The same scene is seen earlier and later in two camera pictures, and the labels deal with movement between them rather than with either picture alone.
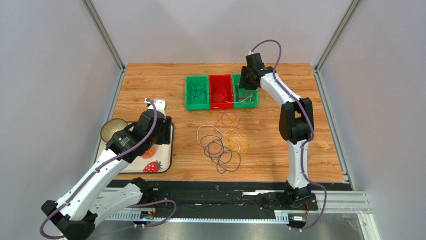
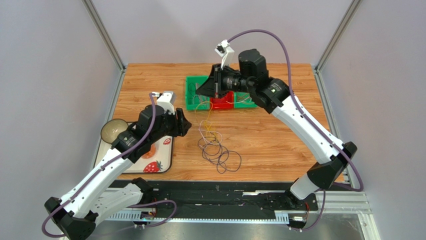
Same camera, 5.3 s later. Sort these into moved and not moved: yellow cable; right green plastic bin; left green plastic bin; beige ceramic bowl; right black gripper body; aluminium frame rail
Moved: yellow cable; right black gripper body
Not moved: right green plastic bin; left green plastic bin; beige ceramic bowl; aluminium frame rail
